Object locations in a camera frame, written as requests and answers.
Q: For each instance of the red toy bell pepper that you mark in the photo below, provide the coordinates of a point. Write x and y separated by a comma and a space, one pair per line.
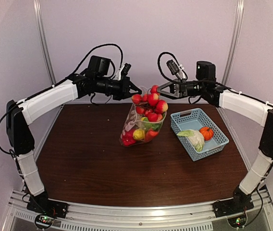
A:
128, 138

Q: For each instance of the clear polka dot zip bag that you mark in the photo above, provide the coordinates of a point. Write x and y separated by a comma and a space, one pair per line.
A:
133, 121

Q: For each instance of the blue plastic basket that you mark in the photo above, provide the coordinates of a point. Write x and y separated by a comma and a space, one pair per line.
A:
187, 125

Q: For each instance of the left aluminium frame post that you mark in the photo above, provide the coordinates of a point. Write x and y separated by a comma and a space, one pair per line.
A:
43, 41

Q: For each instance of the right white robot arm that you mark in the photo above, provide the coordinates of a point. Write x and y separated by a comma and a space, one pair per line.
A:
224, 97

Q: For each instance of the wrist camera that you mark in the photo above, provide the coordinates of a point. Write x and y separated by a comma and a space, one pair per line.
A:
123, 71
177, 70

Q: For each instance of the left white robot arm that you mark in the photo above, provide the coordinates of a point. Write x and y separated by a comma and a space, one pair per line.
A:
24, 112

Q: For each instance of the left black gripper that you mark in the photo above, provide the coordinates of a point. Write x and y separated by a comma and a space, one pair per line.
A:
124, 92

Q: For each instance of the aluminium frame post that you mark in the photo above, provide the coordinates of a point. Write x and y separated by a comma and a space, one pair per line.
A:
43, 41
239, 15

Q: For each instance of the orange toy carrot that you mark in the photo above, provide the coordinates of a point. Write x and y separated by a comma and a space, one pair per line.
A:
150, 135

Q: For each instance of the yellow toy pear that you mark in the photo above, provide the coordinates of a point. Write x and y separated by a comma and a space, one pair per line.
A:
139, 134

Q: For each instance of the green toy apple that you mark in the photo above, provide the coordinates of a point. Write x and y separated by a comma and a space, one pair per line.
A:
146, 124

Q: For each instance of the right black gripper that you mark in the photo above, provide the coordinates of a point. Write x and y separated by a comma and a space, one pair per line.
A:
178, 90

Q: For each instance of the orange toy pumpkin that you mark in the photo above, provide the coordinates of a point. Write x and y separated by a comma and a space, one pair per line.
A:
207, 133

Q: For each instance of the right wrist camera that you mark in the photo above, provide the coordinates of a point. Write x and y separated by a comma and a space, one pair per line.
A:
177, 70

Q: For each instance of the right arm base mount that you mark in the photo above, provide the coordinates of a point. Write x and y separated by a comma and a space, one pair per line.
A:
232, 211

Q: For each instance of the toy cabbage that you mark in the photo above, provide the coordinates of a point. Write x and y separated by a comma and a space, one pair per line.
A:
195, 138

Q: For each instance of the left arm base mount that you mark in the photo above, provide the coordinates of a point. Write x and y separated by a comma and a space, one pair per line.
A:
47, 210

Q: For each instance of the right aluminium frame post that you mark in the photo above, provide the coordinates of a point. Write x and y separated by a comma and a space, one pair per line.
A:
239, 15

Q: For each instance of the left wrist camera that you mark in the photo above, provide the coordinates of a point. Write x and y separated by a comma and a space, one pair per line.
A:
123, 71

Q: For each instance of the aluminium front rail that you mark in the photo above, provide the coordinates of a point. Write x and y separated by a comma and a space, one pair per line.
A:
192, 217

